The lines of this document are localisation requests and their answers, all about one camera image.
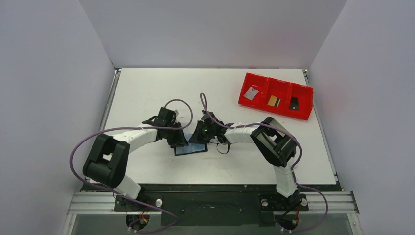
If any black leather card holder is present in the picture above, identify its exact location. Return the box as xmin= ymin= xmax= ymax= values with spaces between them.
xmin=174 ymin=134 xmax=208 ymax=156

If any silver grey credit card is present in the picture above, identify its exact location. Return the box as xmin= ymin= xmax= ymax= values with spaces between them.
xmin=243 ymin=87 xmax=259 ymax=101

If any black credit card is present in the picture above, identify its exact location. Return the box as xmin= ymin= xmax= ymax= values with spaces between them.
xmin=289 ymin=97 xmax=300 ymax=110

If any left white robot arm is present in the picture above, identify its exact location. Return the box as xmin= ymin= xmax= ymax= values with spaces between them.
xmin=83 ymin=107 xmax=188 ymax=211

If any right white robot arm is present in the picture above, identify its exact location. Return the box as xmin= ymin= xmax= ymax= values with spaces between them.
xmin=189 ymin=110 xmax=298 ymax=209

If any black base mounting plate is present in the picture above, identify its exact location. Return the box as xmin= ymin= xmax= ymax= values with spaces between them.
xmin=114 ymin=184 xmax=309 ymax=228

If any red plastic divided tray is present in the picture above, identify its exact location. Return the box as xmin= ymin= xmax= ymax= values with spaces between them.
xmin=238 ymin=73 xmax=314 ymax=120

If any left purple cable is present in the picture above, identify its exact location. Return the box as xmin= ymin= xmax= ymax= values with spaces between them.
xmin=69 ymin=99 xmax=194 ymax=198

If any purple cable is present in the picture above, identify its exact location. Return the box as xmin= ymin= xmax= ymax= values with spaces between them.
xmin=69 ymin=99 xmax=194 ymax=198
xmin=199 ymin=92 xmax=303 ymax=171

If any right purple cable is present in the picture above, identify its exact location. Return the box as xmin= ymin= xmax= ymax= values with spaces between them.
xmin=199 ymin=92 xmax=303 ymax=171

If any aluminium rail frame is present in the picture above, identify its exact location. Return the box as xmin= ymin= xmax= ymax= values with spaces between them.
xmin=68 ymin=191 xmax=359 ymax=215

